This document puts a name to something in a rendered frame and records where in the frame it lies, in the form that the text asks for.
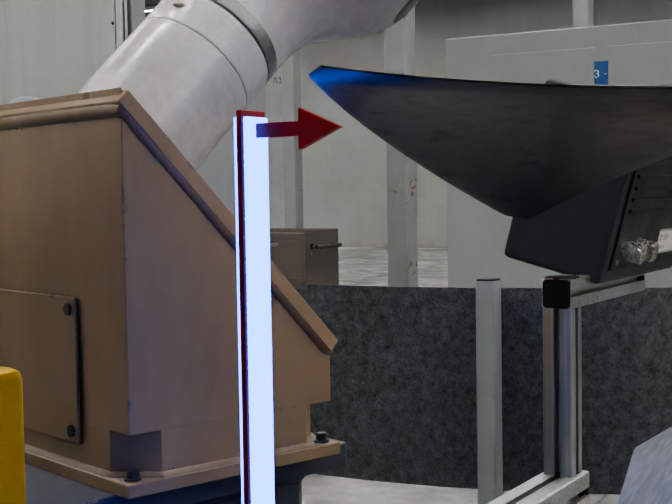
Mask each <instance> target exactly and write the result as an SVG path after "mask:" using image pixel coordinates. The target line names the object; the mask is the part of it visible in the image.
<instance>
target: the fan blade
mask: <svg viewBox="0 0 672 504"><path fill-rule="evenodd" d="M309 76H310V78H311V79H312V80H313V82H314V83H315V84H316V85H317V86H318V87H319V88H321V89H322V90H323V91H324V92H325V93H326V94H327V95H328V96H329V97H330V98H331V99H332V100H333V101H335V102H336V103H337V104H338V105H339V106H340V107H341V108H343V109H344V110H345V111H346V112H347V113H349V114H350V115H351V116H352V117H354V118H355V119H356V120H357V121H359V122H360V123H361V124H362V125H364V126H365V127H366V128H368V129H369V130H370V131H372V132H373V133H374V134H376V135H377V136H378V137H380V138H381V139H382V140H384V141H385V142H387V143H388V144H389V145H391V146H392V147H394V148H395V149H397V150H398V151H399V152H401V153H402V154H404V155H405V156H407V157H408V158H410V159H411V160H413V161H414V162H416V163H417V164H419V165H420V166H422V167H423V168H425V169H427V170H428V171H430V172H431V173H433V174H434V175H436V176H438V177H439V178H441V179H443V180H444V181H446V182H447V183H449V184H451V185H452V186H454V187H456V188H457V189H459V190H461V191H462V192H464V193H466V194H468V195H469V196H471V197H473V198H474V199H476V200H478V201H480V202H481V203H483V204H485V205H487V206H488V207H490V208H492V209H494V210H496V211H498V212H500V213H502V214H504V215H506V216H511V217H517V218H523V219H531V218H533V217H535V216H537V215H539V214H541V213H543V212H544V211H546V210H548V209H550V208H552V207H554V206H556V205H558V204H560V203H562V202H565V201H567V200H569V199H571V198H573V197H575V196H577V195H579V194H581V193H584V192H586V191H588V190H590V189H593V188H595V187H597V186H599V185H602V184H604V183H606V182H609V181H611V180H613V179H616V178H618V177H620V176H623V175H625V174H628V173H630V172H633V171H635V170H638V169H640V168H643V167H645V166H648V165H651V164H653V163H656V162H658V161H661V160H664V159H667V158H669V157H672V84H657V85H562V84H535V83H514V82H495V81H478V80H463V79H449V78H437V77H424V76H413V75H402V74H392V73H382V72H373V71H364V70H355V69H347V68H339V67H331V66H324V65H320V66H319V67H317V68H316V69H315V70H313V71H312V72H311V73H310V75H309Z"/></svg>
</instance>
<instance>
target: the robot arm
mask: <svg viewBox="0 0 672 504"><path fill-rule="evenodd" d="M418 1H419V0H161V2H160V3H159V4H158V5H157V6H156V7H155V8H154V9H153V10H152V11H151V12H150V14H149V15H148V16H147V17H146V18H145V19H144V20H143V21H142V22H141V23H140V24H139V25H138V26H137V28H136V29H135V30H134V31H133V32H132V33H131V34H130V35H129V36H128V37H127V38H126V40H125V41H124V42H123V43H122V44H121V45H120V46H119V47H118V48H117V49H116V51H115V52H114V53H113V54H112V55H111V56H110V57H109V58H108V59H107V60H106V61H105V63H104V64H103V65H102V66H101V67H100V68H99V69H98V70H97V71H96V72H95V73H94V75H93V76H92V77H91V78H90V79H89V80H88V81H87V82H86V83H85V84H84V86H83V87H82V88H81V89H80V90H79V91H78V92H77V93H84V92H91V91H98V90H105V89H111V88H118V87H121V89H122V90H129V91H130V92H131V93H132V95H133V96H134V97H135V98H136V99H137V101H138V102H139V103H140V104H141V105H142V107H143V108H144V109H145V110H146V111H147V113H148V114H149V115H150V116H151V117H152V119H153V120H154V121H155V122H156V123H157V125H158V126H159V127H160V128H161V129H162V130H163V132H164V133H165V134H166V135H167V136H168V138H169V139H170V140H171V141H172V142H173V144H174V145H175V146H176V147H177V148H178V150H179V151H180V152H181V153H182V154H183V156H184V157H185V158H186V159H187V160H188V162H189V163H190V164H191V165H192V166H193V168H194V169H195V170H197V168H198V167H199V166H200V165H201V164H202V162H203V161H204V160H205V159H206V157H207V156H208V155H209V154H210V152H211V151H212V150H213V149H214V148H215V146H216V145H217V144H218V143H219V141H220V140H221V139H222V138H223V136H224V135H225V134H226V133H227V132H228V130H229V129H230V128H231V127H232V125H233V124H234V117H236V111H237V110H245V109H246V108H247V107H248V106H249V104H250V103H251V102H252V101H253V100H254V98H255V97H256V96H257V95H258V93H259V92H260V91H261V90H262V88H263V87H264V86H265V85H266V83H267V82H268V81H269V80H270V79H271V77H272V76H273V75H274V74H275V73H276V71H277V70H278V69H279V68H280V67H281V66H282V64H283V63H284V62H285V61H286V60H287V59H288V58H289V57H290V56H291V55H292V54H294V53H295V52H296V51H297V50H299V49H300V48H302V47H304V46H307V45H312V44H319V43H327V42H335V41H342V40H349V39H355V38H360V37H364V36H368V35H371V34H374V33H377V32H380V31H382V30H385V29H386V28H388V27H390V26H392V25H394V24H395V23H397V22H398V21H399V20H401V19H402V18H405V17H406V16H407V15H408V13H409V12H410V11H411V10H412V9H413V8H414V6H415V5H416V4H417V3H418ZM77 93H76V94H77Z"/></svg>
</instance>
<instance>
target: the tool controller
mask: <svg viewBox="0 0 672 504"><path fill-rule="evenodd" d="M505 255H506V256H507V257H508V258H512V259H515V260H518V261H522V262H525V263H528V264H531V265H535V266H538V267H541V268H544V269H548V270H551V271H554V272H557V273H561V274H571V275H574V276H576V275H590V277H591V282H592V283H593V284H600V283H604V282H609V281H613V280H618V279H622V278H627V277H631V276H636V275H640V274H645V273H649V272H654V271H658V270H663V269H667V268H670V267H671V266H672V157H669V158H667V159H664V160H661V161H658V162H656V163H653V164H651V165H648V166H645V167H643V168H640V169H638V170H635V171H633V172H630V173H628V174H625V175H623V176H620V177H618V178H616V179H613V180H611V181H609V182H606V183H604V184H602V185H599V186H597V187H595V188H593V189H590V190H588V191H586V192H584V193H581V194H579V195H577V196H575V197H573V198H571V199H569V200H567V201H565V202H562V203H560V204H558V205H556V206H554V207H552V208H550V209H548V210H546V211H544V212H543V213H541V214H539V215H537V216H535V217H533V218H531V219H523V218H517V217H513V218H512V222H511V226H510V230H509V234H508V239H507V243H506V247H505Z"/></svg>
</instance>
